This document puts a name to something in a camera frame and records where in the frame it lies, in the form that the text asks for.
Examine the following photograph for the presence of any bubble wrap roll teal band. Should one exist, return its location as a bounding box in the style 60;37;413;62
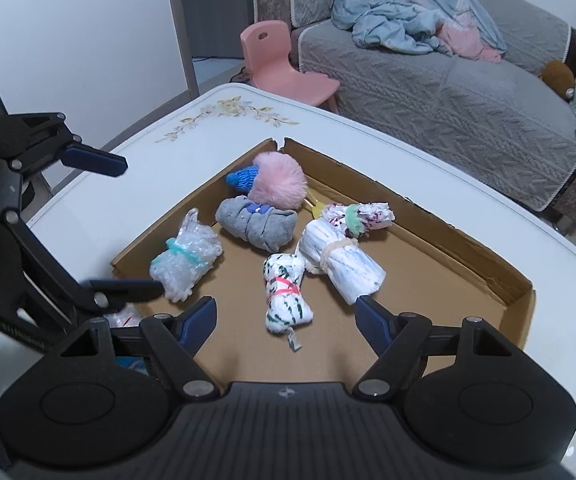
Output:
149;208;223;304

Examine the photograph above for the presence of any light blue blanket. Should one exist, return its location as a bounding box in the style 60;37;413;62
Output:
331;0;506;57

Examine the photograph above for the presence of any clear plastic bag roll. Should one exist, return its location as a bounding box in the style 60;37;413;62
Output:
104;304;143;328

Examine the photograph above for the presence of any pink plastic child chair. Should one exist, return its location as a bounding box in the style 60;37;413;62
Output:
240;21;340;114

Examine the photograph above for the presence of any pink fluffy pompom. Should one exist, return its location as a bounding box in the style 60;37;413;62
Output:
226;152;308;210

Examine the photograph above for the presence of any pink cloth on sofa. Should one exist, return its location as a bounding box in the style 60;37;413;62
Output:
437;22;502;63

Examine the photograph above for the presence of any white green spotted sock roll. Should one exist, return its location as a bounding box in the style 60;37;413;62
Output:
262;254;313;352

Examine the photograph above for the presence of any grey sock roll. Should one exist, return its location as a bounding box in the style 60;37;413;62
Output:
215;195;298;254

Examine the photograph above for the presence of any brown plush toy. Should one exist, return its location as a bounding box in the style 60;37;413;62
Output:
538;60;576;102

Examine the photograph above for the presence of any white blue striped roll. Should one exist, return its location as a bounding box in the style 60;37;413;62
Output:
296;218;387;304

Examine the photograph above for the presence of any grey covered sofa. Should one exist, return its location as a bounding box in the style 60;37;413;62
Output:
253;0;576;226

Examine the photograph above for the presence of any shallow cardboard box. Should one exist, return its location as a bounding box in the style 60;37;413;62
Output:
110;136;537;386

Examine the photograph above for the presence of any white purple patterned bundle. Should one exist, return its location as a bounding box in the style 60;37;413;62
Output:
320;203;395;238

